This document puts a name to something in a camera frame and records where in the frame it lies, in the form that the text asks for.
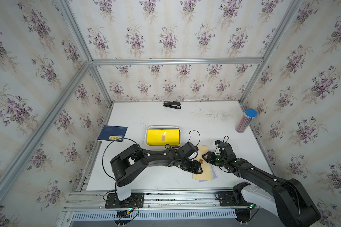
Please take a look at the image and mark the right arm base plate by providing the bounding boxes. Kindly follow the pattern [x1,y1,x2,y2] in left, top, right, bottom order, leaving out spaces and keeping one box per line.
[215,191,255,208]

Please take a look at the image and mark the aluminium mounting rail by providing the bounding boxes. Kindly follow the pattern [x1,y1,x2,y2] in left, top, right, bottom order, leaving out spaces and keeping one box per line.
[56,189,307,227]

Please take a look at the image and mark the blue-lidded pencil tube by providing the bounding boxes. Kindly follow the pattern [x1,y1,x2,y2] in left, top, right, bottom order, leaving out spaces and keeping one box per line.
[236,108,258,133]

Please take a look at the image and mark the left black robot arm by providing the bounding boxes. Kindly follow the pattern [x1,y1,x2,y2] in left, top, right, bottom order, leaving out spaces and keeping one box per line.
[108,142,203,202]

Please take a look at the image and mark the beige envelope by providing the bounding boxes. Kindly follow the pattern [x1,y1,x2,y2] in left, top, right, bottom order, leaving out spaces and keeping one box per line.
[192,146,213,181]

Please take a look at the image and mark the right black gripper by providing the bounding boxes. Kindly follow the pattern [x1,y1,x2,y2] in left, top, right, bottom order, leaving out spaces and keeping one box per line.
[200,151,227,167]

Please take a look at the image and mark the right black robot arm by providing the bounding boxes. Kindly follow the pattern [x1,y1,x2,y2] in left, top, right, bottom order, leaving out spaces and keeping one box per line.
[202,140,321,227]

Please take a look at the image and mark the yellow envelope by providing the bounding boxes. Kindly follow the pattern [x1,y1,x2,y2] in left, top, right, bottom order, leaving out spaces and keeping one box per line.
[147,128,180,146]

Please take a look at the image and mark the lilac purple envelope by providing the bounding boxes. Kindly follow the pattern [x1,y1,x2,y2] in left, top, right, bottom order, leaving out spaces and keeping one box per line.
[198,168,218,183]

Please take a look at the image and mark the light green envelope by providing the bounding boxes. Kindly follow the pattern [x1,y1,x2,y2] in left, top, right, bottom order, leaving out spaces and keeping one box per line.
[210,166,217,180]

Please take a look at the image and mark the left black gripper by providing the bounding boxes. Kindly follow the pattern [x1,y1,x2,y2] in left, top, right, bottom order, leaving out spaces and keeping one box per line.
[180,158,206,176]

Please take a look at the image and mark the small circuit board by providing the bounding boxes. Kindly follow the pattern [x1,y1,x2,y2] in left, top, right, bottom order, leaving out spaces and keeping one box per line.
[116,211,132,219]

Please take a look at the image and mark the dark blue booklet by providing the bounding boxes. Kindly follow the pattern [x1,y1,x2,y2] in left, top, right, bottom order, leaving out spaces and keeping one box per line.
[97,125,127,142]

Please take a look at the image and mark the black stapler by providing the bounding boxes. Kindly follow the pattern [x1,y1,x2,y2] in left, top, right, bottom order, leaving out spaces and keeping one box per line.
[163,101,181,110]

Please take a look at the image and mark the white rectangular storage tray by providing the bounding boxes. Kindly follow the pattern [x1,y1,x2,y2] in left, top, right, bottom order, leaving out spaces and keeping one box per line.
[144,125,182,147]

